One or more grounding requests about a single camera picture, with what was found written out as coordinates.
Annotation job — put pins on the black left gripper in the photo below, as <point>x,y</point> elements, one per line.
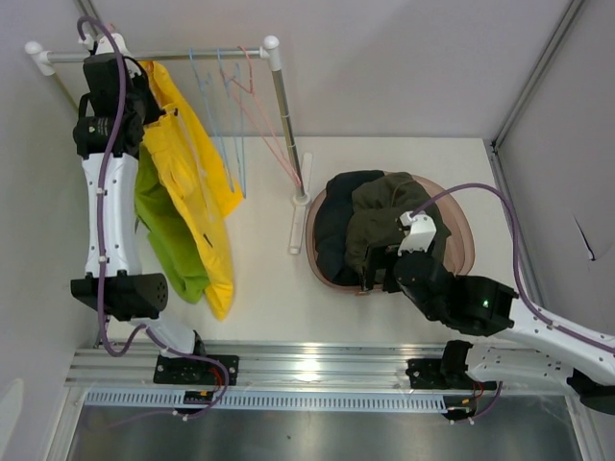
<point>154,111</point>

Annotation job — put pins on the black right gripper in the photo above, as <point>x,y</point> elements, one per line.
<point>373,254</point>

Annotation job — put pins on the olive green shorts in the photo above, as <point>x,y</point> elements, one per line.
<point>377,205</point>

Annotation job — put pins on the navy dark shorts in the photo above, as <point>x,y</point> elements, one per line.
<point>331,223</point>

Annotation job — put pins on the blue hanger with olive shorts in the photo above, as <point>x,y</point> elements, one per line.
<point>217,111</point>

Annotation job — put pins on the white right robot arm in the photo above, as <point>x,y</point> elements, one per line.
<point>553,350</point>

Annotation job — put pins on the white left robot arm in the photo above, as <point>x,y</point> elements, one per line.
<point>111,119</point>

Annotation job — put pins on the yellow shorts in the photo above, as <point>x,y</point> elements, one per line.
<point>192,172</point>

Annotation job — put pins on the lime green shorts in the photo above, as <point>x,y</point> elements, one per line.
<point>168,234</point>

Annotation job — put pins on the metal clothes rack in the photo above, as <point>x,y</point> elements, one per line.
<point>269,51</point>

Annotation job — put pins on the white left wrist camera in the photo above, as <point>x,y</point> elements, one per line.
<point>108,43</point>

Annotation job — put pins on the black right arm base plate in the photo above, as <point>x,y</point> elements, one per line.
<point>430,374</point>

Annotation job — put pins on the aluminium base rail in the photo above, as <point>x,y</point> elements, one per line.
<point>282,367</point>

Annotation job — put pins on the slotted grey cable duct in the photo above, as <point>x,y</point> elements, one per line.
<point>398,402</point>

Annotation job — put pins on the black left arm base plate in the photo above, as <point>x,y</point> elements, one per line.
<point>182,371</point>

